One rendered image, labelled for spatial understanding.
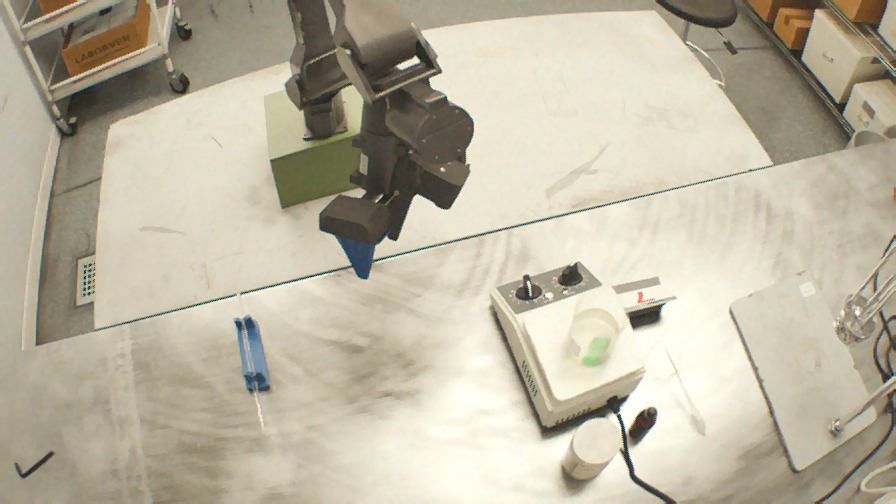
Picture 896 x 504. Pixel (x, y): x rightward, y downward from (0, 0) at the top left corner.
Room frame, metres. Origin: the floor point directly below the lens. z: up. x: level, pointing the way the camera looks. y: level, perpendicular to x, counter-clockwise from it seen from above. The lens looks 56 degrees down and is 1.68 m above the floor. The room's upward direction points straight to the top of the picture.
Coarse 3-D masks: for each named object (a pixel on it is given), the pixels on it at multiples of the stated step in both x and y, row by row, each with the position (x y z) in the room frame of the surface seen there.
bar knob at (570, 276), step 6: (570, 264) 0.47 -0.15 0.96; (576, 264) 0.47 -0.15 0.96; (564, 270) 0.46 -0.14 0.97; (570, 270) 0.46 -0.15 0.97; (576, 270) 0.47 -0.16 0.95; (564, 276) 0.45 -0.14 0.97; (570, 276) 0.45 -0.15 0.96; (576, 276) 0.46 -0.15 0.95; (582, 276) 0.46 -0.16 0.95; (558, 282) 0.45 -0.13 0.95; (564, 282) 0.45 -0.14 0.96; (570, 282) 0.45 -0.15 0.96; (576, 282) 0.45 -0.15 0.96
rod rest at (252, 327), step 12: (240, 324) 0.40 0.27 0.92; (252, 324) 0.41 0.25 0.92; (240, 336) 0.39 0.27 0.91; (252, 336) 0.39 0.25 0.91; (240, 348) 0.37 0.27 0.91; (252, 348) 0.38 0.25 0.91; (252, 360) 0.36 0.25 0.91; (264, 360) 0.36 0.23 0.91; (264, 372) 0.34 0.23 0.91; (264, 384) 0.32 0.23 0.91
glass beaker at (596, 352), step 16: (592, 288) 0.37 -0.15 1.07; (608, 288) 0.37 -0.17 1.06; (576, 304) 0.35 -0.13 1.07; (592, 304) 0.37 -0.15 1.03; (608, 304) 0.37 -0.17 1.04; (624, 304) 0.35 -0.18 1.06; (576, 320) 0.33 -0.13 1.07; (624, 320) 0.34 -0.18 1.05; (576, 336) 0.33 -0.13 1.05; (592, 336) 0.31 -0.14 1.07; (576, 352) 0.32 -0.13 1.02; (592, 352) 0.31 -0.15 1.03; (608, 352) 0.32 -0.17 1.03; (592, 368) 0.31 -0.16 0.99
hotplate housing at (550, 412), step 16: (592, 272) 0.47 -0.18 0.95; (496, 304) 0.44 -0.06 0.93; (512, 320) 0.40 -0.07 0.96; (512, 336) 0.39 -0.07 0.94; (528, 352) 0.35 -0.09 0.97; (528, 368) 0.34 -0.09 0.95; (528, 384) 0.33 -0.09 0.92; (544, 384) 0.31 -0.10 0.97; (624, 384) 0.30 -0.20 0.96; (544, 400) 0.29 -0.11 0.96; (576, 400) 0.29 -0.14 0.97; (592, 400) 0.29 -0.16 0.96; (608, 400) 0.29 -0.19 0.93; (544, 416) 0.28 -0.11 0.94; (560, 416) 0.27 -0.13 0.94; (576, 416) 0.28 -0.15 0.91
